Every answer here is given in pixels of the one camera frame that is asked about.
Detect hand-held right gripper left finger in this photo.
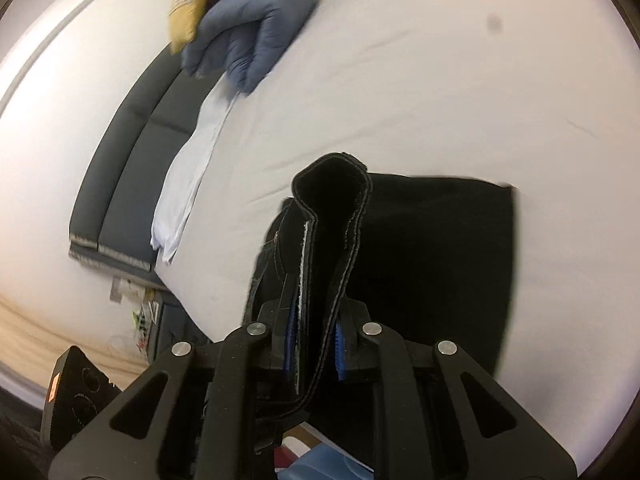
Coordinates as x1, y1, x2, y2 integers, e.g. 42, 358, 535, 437
47, 300, 301, 480

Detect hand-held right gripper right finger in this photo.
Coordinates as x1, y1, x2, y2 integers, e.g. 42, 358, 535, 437
335, 300, 576, 480

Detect black pants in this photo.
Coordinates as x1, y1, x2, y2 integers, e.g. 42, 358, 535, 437
241, 151, 518, 471

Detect pile of small bedside items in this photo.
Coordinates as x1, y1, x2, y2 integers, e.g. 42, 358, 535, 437
107, 277, 163, 356

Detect blue plastic object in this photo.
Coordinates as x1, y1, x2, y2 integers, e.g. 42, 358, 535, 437
277, 447, 373, 480

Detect dark nightstand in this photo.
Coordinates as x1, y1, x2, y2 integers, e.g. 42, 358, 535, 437
145, 300, 216, 361

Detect white cloth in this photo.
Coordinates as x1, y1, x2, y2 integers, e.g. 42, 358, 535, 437
150, 77, 241, 266

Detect grey upholstered headboard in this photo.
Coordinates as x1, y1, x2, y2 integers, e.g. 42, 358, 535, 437
67, 47, 221, 273

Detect bed with white sheet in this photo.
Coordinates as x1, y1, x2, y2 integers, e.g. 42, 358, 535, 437
150, 0, 638, 476

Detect rolled blue duvet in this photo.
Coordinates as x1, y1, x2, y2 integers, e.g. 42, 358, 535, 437
180, 0, 318, 95

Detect yellow pillow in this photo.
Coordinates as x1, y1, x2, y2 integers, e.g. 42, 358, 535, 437
167, 0, 211, 56

